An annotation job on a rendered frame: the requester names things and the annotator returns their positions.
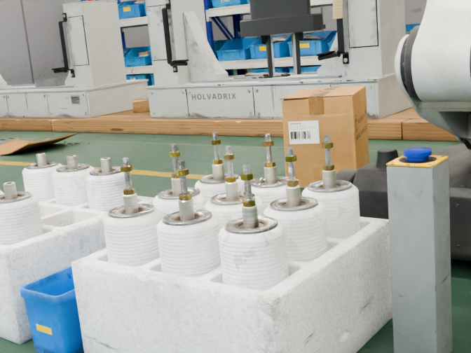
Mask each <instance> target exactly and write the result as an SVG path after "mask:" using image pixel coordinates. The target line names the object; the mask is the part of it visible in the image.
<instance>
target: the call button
mask: <svg viewBox="0 0 471 353"><path fill-rule="evenodd" d="M430 155H432V150H431V149H430V148H426V147H413V148H407V149H405V150H404V156H405V157H407V160H408V161H425V160H429V156H430Z"/></svg>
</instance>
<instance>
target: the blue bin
mask: <svg viewBox="0 0 471 353"><path fill-rule="evenodd" d="M20 295H21V297H23V298H24V300H25V306H26V310H27V316H28V320H29V325H30V329H31V332H32V338H33V341H34V347H35V350H36V352H39V353H84V349H83V340H82V335H81V326H80V321H79V312H78V307H77V302H76V292H75V288H74V278H73V273H72V268H71V266H69V267H67V268H64V269H62V270H59V271H57V272H54V273H52V274H50V275H47V276H45V277H42V278H40V279H38V280H35V281H33V282H30V283H28V284H26V285H24V286H21V287H20Z"/></svg>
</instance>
